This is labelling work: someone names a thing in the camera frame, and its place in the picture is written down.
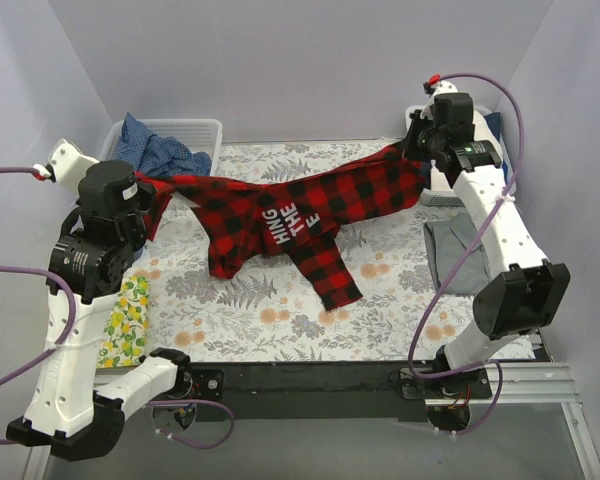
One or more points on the red black plaid shirt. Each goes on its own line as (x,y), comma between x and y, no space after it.
(299,218)

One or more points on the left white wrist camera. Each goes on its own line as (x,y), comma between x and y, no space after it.
(66,166)

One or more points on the right white plastic basket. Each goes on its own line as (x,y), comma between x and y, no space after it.
(463,151)

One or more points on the white plastic basket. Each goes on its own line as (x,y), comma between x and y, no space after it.
(198,135)
(463,151)

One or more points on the blue checked shirt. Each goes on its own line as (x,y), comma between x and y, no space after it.
(156,156)

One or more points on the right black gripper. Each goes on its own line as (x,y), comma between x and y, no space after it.
(415,141)

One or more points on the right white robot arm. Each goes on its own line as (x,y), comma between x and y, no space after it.
(525,288)

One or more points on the navy blue folded shirt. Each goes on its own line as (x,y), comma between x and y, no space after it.
(494,120)

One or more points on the black base beam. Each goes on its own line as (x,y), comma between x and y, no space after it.
(335,390)

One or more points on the left white plastic basket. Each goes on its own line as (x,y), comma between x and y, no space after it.
(198,135)

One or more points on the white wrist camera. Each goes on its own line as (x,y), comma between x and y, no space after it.
(435,86)
(66,166)

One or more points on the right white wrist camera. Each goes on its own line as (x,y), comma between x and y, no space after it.
(435,86)

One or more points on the lemon print cloth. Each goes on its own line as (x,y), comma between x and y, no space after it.
(126,330)

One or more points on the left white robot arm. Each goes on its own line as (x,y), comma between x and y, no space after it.
(97,243)

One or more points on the grey folded polo shirt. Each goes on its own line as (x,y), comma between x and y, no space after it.
(445,242)

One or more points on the aluminium frame rail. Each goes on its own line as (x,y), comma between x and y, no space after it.
(532,427)

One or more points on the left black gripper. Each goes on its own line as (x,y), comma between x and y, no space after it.
(146,195)

